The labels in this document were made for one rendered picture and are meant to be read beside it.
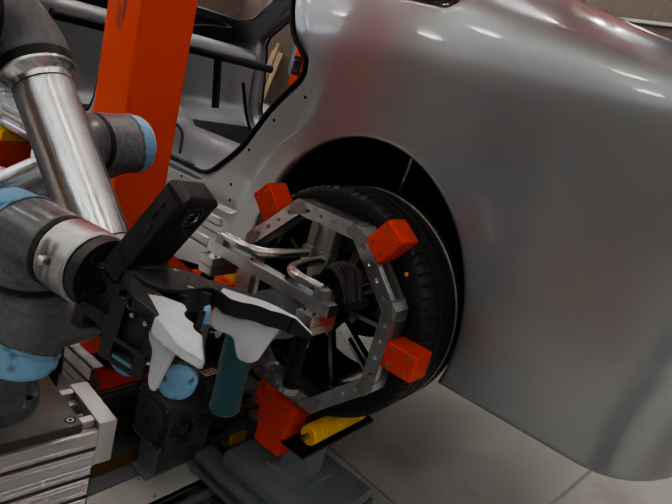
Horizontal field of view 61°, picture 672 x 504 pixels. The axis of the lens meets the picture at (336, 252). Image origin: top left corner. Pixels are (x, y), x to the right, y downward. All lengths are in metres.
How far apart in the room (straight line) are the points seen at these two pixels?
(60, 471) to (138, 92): 0.93
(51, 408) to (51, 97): 0.52
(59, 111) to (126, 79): 0.82
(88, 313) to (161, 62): 1.14
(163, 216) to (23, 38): 0.41
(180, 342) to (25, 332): 0.27
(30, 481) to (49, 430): 0.13
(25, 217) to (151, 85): 1.05
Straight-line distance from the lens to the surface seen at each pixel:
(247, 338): 0.54
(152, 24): 1.61
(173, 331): 0.43
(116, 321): 0.52
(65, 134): 0.79
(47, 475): 1.16
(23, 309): 0.65
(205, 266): 1.49
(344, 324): 1.61
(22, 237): 0.61
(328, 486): 1.99
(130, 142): 1.18
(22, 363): 0.68
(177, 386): 1.18
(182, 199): 0.48
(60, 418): 1.07
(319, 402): 1.60
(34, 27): 0.85
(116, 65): 1.66
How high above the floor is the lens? 1.44
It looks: 16 degrees down
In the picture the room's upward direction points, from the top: 15 degrees clockwise
